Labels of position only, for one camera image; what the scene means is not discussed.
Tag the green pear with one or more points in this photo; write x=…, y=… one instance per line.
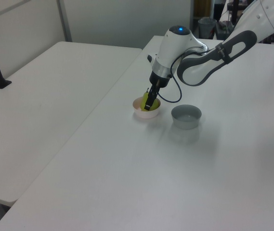
x=143, y=102

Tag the pink bowl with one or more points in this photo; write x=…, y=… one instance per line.
x=146, y=115

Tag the grey partition post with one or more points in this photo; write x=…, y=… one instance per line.
x=64, y=21

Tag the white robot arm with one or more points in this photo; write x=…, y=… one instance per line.
x=173, y=48

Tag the grey waste bin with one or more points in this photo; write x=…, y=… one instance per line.
x=206, y=27

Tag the green and black box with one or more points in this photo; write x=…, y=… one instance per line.
x=223, y=29

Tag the white side table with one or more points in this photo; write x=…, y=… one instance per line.
x=43, y=108

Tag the grey bowl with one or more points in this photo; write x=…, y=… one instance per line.
x=186, y=124

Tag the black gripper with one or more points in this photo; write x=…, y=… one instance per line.
x=159, y=80

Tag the black monitor stand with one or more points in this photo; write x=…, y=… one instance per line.
x=235, y=12

